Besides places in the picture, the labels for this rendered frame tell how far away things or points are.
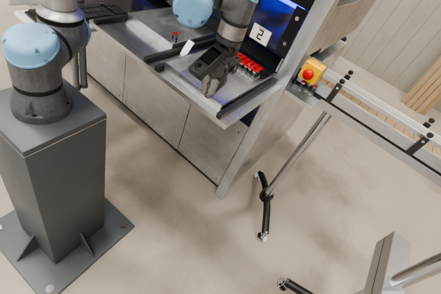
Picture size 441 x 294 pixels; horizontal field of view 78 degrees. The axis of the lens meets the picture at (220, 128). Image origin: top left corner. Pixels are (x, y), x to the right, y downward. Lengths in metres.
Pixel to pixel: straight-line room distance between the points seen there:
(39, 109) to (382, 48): 4.33
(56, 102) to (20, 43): 0.18
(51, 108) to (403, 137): 1.20
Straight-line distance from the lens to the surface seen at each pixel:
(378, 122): 1.22
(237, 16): 0.72
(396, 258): 1.40
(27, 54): 0.78
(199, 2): 0.57
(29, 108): 0.88
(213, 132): 1.48
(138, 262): 1.51
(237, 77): 1.08
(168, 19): 1.37
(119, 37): 1.14
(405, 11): 4.54
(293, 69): 1.12
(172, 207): 1.65
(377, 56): 4.66
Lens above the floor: 1.42
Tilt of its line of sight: 41 degrees down
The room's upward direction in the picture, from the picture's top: 23 degrees clockwise
